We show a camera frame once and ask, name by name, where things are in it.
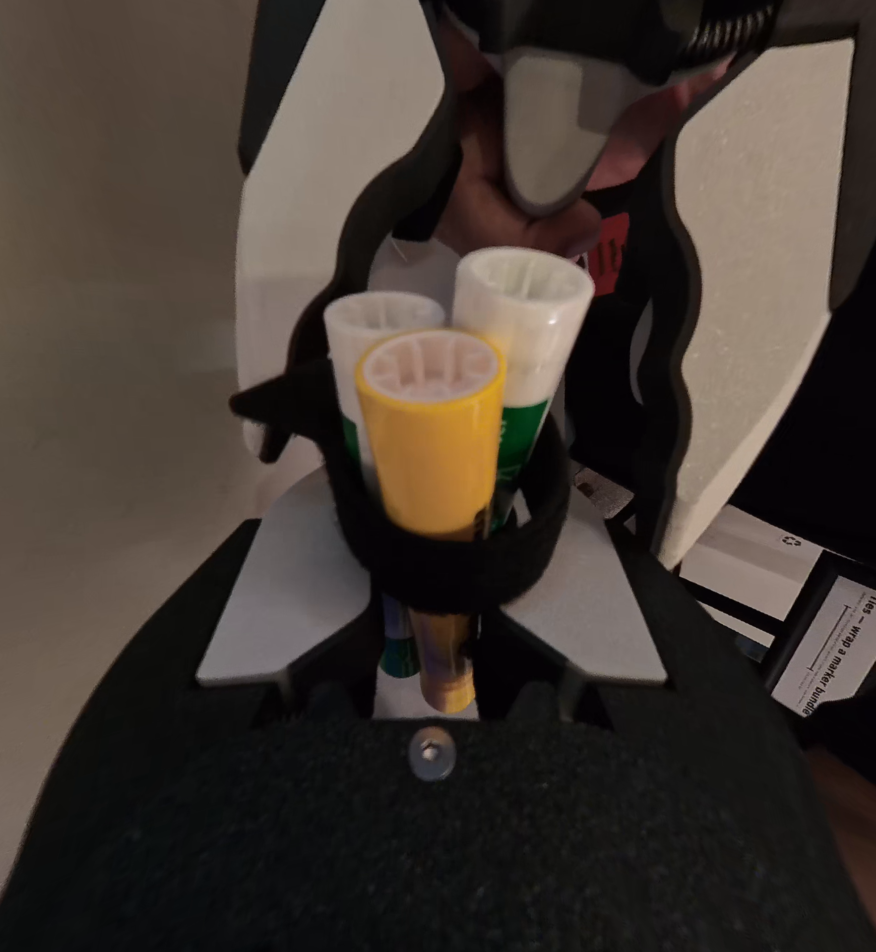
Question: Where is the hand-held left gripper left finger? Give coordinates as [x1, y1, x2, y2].
[194, 472, 375, 689]

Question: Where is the black hook and loop strap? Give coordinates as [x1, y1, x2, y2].
[230, 375, 574, 620]

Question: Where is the yellow marker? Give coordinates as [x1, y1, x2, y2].
[355, 331, 507, 715]

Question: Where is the white printed sheet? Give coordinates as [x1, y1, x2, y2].
[672, 504, 837, 663]

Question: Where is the white capped green marker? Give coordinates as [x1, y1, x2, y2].
[323, 292, 448, 678]
[451, 247, 597, 536]

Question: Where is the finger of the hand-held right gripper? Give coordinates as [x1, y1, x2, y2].
[648, 36, 857, 572]
[234, 0, 460, 458]

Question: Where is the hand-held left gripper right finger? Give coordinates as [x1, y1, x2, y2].
[501, 476, 668, 685]

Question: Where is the white instruction card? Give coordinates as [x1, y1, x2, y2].
[769, 550, 876, 718]

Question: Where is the person's right hand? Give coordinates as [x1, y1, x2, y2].
[423, 15, 681, 259]

